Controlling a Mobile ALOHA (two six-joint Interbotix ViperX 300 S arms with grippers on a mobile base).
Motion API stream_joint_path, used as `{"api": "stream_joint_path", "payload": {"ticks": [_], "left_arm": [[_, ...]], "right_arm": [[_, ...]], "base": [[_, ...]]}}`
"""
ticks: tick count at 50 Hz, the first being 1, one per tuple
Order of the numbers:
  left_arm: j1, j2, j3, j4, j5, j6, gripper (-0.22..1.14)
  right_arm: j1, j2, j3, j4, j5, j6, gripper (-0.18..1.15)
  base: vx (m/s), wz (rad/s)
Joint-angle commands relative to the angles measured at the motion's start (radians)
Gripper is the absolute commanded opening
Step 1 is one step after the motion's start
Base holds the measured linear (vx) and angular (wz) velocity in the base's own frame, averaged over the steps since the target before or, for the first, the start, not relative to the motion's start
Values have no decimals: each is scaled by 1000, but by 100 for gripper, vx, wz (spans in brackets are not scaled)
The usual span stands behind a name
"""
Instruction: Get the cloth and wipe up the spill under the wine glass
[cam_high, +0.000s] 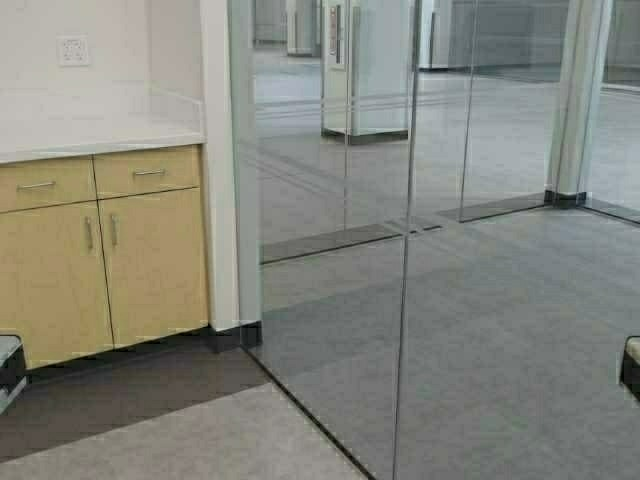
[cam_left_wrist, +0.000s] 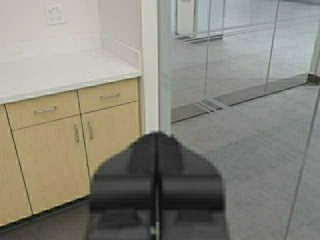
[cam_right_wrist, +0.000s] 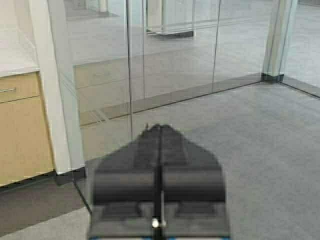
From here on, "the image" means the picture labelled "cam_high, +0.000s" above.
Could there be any white square column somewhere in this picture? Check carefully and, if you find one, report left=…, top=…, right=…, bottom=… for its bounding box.
left=545, top=1, right=613, bottom=209

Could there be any white countertop on cabinet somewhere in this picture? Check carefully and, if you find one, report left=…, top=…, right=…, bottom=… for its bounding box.
left=1, top=83, right=206, bottom=164

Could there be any door metal handle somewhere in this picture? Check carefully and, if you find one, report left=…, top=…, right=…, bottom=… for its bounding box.
left=110, top=213, right=119, bottom=248
left=84, top=216, right=94, bottom=252

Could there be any left drawer metal handle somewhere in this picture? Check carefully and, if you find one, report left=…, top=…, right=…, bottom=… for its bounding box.
left=16, top=181, right=57, bottom=191

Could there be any glass partition door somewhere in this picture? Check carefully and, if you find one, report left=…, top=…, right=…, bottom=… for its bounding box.
left=229, top=1, right=414, bottom=479

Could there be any right drawer metal handle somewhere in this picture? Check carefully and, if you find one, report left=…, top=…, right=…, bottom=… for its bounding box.
left=132, top=169, right=166, bottom=177

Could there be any white wall outlet plate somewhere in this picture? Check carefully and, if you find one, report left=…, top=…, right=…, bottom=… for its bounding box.
left=56, top=35, right=91, bottom=67

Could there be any right door metal handle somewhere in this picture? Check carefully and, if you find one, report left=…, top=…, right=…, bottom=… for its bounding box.
left=110, top=213, right=119, bottom=248

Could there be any drawer metal handle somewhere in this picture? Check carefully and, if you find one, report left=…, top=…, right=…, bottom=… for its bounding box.
left=16, top=181, right=57, bottom=191
left=132, top=169, right=166, bottom=177

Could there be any light wood base cabinet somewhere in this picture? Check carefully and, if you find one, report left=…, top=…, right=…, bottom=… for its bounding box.
left=1, top=145, right=209, bottom=369

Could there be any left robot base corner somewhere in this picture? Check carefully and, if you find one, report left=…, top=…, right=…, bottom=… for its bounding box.
left=1, top=335, right=28, bottom=413

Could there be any left door metal handle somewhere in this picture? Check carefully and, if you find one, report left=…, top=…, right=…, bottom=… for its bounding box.
left=84, top=216, right=94, bottom=252

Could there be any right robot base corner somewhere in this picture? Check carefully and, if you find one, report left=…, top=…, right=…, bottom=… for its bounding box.
left=619, top=336, right=640, bottom=400

